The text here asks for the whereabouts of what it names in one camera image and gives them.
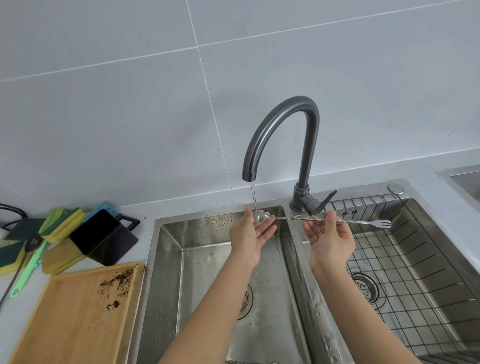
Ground person's left hand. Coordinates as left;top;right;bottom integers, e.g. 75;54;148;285
229;206;278;267

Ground person's right hand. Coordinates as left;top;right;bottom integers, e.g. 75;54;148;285
302;211;356;277

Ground twisted steel bar spoon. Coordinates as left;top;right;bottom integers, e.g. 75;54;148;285
253;211;392;230

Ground person's right forearm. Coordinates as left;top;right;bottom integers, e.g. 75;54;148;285
311;263;423;364

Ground person's left forearm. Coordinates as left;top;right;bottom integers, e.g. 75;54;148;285
159;255;262;364

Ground stainless steel double sink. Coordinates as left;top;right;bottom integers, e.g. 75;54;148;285
131;179;480;364

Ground dark grey gooseneck faucet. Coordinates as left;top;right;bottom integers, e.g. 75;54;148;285
242;96;338;218

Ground steel sink drain strainer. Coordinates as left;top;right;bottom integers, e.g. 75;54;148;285
350;271;387;305

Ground steel sink drain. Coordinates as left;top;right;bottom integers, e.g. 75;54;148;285
236;283;254;322

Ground small stainless steel basin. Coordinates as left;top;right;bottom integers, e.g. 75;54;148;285
435;164;480;211

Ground brown coffee grounds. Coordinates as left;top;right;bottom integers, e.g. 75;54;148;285
98;269;133;312

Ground blue sponge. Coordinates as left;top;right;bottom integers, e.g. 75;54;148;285
82;201;116;224

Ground yellow green sponge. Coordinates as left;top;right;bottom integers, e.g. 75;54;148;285
40;207;87;245
0;240;28;277
4;217;48;242
41;238;90;277

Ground bamboo wooden tray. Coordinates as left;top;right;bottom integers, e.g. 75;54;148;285
7;262;145;364

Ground black round headed tool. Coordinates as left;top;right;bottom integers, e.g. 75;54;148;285
0;234;44;313

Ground black wire sink rack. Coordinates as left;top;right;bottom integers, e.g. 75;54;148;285
329;194;480;364

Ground black container with handle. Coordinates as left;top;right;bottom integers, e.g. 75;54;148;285
69;209;141;267

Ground green handled brush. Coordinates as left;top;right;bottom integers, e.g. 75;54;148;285
9;240;50;299

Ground black cable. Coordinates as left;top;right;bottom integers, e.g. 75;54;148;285
0;202;29;230

